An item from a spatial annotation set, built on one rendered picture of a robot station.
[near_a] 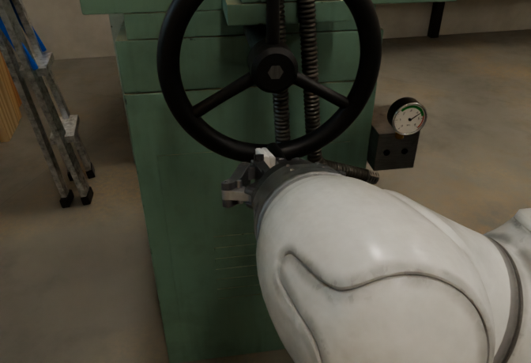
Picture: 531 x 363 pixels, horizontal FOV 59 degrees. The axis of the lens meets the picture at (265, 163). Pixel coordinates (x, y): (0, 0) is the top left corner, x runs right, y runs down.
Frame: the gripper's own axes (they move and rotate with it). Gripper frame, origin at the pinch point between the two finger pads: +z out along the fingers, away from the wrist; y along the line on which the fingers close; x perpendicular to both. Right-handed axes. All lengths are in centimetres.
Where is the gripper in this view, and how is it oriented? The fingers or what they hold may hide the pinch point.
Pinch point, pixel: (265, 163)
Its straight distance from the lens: 59.1
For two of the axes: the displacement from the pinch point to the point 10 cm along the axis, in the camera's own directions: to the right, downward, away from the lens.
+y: -9.9, 0.8, -1.4
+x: 0.5, 9.8, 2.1
